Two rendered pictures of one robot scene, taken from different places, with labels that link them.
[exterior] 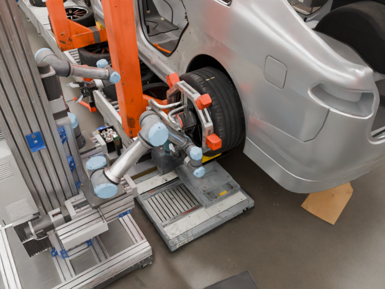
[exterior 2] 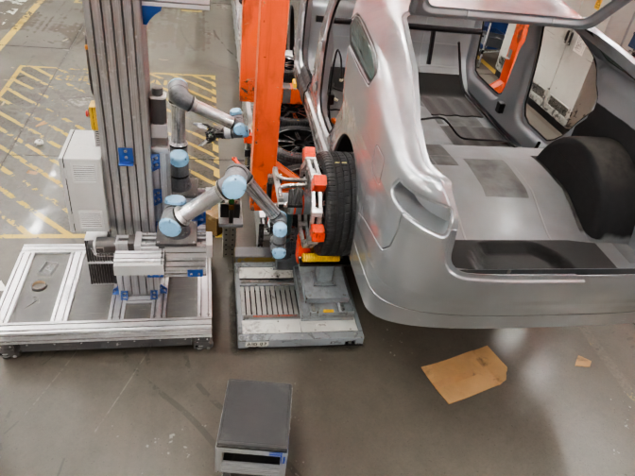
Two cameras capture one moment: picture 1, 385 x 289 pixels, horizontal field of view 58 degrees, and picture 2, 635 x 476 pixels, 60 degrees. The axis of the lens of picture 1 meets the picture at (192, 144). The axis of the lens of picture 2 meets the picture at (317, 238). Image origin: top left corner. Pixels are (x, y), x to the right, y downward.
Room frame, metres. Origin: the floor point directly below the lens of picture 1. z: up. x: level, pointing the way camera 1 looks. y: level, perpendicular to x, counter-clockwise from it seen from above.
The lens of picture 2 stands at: (-0.65, -1.02, 2.72)
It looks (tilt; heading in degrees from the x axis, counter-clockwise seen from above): 36 degrees down; 19
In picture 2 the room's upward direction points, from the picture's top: 8 degrees clockwise
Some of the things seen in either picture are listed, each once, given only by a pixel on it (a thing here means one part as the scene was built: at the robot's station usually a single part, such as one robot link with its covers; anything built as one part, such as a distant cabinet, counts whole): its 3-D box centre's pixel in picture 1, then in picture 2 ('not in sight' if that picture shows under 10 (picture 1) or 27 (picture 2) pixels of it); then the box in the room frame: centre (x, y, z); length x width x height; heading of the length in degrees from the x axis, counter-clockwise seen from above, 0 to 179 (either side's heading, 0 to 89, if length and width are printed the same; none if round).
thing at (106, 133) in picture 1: (110, 138); (230, 202); (2.28, 0.70, 0.51); 0.20 x 0.14 x 0.13; 30
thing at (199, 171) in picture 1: (196, 168); (278, 248); (1.58, -0.02, 0.86); 0.11 x 0.08 x 0.09; 33
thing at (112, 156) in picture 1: (110, 143); (230, 209); (2.31, 0.72, 0.44); 0.43 x 0.17 x 0.03; 33
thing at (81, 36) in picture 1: (89, 28); (282, 84); (4.17, 1.26, 0.69); 0.52 x 0.17 x 0.35; 123
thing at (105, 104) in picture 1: (92, 89); (253, 152); (3.44, 1.15, 0.28); 2.47 x 0.09 x 0.22; 33
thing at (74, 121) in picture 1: (69, 124); (179, 162); (1.86, 0.83, 0.98); 0.13 x 0.12 x 0.14; 37
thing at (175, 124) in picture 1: (180, 111); (294, 186); (1.95, 0.08, 1.03); 0.19 x 0.18 x 0.11; 123
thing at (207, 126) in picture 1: (188, 119); (308, 203); (2.10, 0.03, 0.85); 0.54 x 0.07 x 0.54; 33
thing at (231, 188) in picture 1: (206, 179); (322, 291); (2.17, -0.13, 0.13); 0.50 x 0.36 x 0.10; 33
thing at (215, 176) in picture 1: (205, 161); (324, 267); (2.19, -0.11, 0.32); 0.40 x 0.30 x 0.28; 33
